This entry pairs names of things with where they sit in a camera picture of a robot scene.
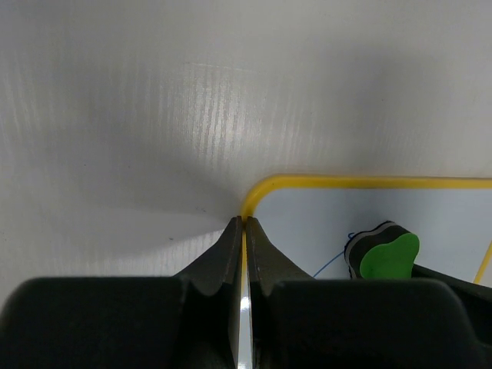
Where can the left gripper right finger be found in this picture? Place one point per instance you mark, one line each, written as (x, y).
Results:
(301, 322)

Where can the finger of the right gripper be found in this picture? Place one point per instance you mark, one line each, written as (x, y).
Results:
(466, 291)

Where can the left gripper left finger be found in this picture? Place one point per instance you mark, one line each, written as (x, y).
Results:
(188, 320)

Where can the green whiteboard eraser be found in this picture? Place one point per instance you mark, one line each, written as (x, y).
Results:
(387, 252)

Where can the yellow-framed small whiteboard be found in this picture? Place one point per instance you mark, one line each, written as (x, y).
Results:
(311, 217)

